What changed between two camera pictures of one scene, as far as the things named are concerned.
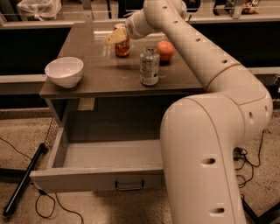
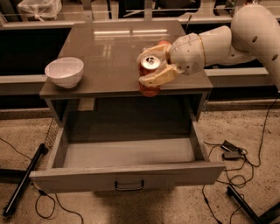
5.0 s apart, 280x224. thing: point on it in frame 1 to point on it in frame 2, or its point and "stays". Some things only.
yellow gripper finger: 116,36 to 169,73
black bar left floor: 41,150 stays
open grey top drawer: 101,165 stays
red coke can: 122,48 to 148,64
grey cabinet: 110,89 stays
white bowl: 66,72 stays
